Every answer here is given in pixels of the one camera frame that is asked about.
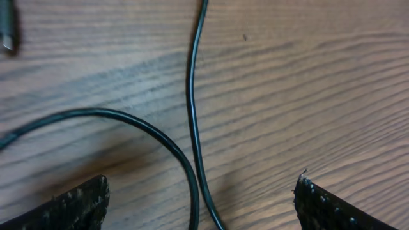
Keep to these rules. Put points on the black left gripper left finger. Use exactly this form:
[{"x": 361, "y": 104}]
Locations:
[{"x": 83, "y": 207}]

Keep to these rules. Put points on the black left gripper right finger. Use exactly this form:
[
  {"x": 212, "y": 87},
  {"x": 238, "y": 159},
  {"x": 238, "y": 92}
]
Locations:
[{"x": 318, "y": 209}]

